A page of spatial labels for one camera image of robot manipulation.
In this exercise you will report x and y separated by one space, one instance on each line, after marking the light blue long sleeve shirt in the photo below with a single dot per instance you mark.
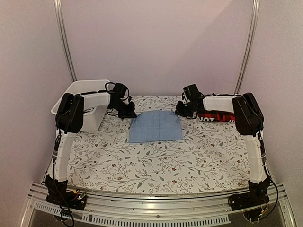
153 126

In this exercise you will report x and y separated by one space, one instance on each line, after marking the aluminium frame post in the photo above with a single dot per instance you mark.
64 38
249 45

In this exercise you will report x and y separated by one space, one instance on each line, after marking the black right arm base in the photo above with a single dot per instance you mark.
257 195

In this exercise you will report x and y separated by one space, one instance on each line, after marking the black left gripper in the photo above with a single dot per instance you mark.
130 114

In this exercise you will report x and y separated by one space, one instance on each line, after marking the red black plaid shirt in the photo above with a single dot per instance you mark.
216 116

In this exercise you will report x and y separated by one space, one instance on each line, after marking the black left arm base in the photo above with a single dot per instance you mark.
58 195

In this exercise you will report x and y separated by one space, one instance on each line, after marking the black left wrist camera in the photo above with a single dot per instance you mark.
120 90

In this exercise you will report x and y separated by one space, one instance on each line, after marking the aluminium front rail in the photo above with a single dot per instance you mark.
113 209

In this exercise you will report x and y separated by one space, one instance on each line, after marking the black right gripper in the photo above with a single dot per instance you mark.
178 110

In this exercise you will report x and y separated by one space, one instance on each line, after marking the right aluminium frame post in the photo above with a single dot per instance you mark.
249 45

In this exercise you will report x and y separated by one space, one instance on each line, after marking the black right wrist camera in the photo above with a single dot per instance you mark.
192 93

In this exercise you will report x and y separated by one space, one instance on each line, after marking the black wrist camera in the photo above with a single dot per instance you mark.
192 93
120 90

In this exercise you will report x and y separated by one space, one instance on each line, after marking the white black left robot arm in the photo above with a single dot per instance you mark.
63 145

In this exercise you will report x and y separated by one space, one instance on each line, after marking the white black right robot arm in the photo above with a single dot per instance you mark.
248 121

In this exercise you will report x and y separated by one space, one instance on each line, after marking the left aluminium frame post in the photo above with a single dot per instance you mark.
64 38

